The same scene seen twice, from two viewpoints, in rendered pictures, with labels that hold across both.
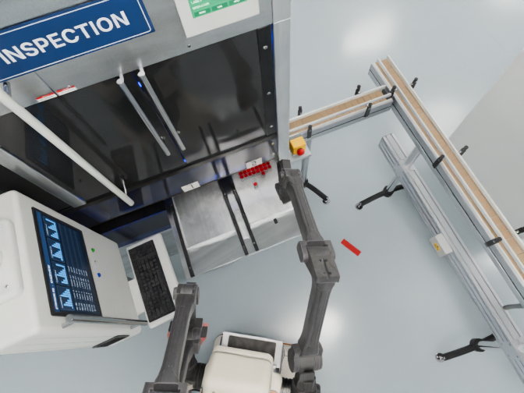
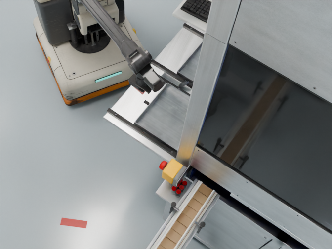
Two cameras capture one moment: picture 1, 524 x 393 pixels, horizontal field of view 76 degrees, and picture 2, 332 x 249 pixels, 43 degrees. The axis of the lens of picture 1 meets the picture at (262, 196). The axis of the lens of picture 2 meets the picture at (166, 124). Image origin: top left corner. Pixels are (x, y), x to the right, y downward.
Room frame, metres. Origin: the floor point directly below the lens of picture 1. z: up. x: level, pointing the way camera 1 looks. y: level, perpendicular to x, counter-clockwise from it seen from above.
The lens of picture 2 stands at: (1.22, -0.74, 2.60)
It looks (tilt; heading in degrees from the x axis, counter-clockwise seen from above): 63 degrees down; 129
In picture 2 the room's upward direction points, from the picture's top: 8 degrees clockwise
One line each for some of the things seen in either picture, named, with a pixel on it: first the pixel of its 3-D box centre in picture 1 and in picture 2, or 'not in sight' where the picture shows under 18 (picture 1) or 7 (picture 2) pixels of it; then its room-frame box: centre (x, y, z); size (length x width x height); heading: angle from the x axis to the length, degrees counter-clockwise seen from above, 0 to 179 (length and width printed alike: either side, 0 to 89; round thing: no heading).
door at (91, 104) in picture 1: (103, 149); not in sight; (0.72, 0.54, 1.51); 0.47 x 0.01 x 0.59; 101
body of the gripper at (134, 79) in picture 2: (285, 189); (143, 78); (0.56, -0.11, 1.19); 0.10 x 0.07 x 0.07; 11
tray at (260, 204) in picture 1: (262, 187); (181, 123); (0.72, -0.01, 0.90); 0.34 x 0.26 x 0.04; 11
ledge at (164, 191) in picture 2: (295, 149); (177, 190); (0.93, -0.24, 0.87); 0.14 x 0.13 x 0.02; 11
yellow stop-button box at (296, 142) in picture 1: (296, 144); (173, 172); (0.89, -0.23, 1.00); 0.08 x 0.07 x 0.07; 11
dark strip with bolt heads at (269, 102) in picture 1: (270, 110); not in sight; (0.83, -0.10, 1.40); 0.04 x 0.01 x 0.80; 101
